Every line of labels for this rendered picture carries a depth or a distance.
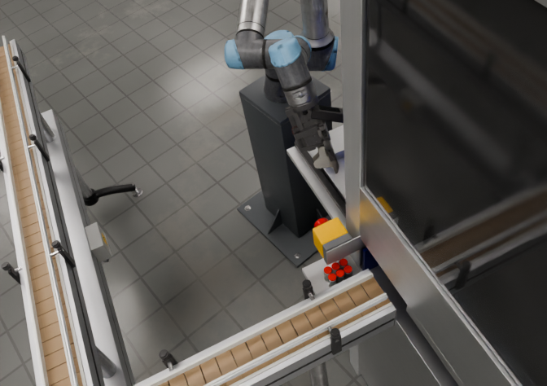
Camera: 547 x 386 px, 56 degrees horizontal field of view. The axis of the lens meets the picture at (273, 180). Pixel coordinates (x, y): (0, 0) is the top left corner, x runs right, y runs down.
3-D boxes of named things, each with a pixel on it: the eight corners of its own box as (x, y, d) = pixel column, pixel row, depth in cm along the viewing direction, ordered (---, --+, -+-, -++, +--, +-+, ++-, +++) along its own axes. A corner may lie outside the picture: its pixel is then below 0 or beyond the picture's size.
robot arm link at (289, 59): (299, 32, 124) (294, 40, 117) (314, 74, 128) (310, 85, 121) (269, 42, 127) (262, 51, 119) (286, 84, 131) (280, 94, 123)
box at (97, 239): (112, 257, 197) (103, 244, 190) (99, 263, 196) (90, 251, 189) (105, 234, 204) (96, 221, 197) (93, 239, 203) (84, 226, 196)
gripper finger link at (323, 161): (319, 178, 136) (308, 148, 132) (341, 171, 135) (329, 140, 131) (320, 183, 133) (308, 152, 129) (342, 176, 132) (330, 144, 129)
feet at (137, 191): (145, 195, 274) (136, 179, 263) (53, 235, 265) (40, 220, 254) (141, 186, 278) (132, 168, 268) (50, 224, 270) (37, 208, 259)
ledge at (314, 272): (372, 292, 131) (373, 289, 129) (327, 315, 128) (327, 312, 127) (344, 251, 139) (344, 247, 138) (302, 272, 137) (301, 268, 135)
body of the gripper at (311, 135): (300, 145, 136) (284, 103, 131) (331, 133, 135) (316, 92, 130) (302, 155, 129) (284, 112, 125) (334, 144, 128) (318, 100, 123)
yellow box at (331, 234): (352, 252, 127) (352, 237, 122) (326, 265, 126) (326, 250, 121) (337, 230, 132) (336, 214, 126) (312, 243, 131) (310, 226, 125)
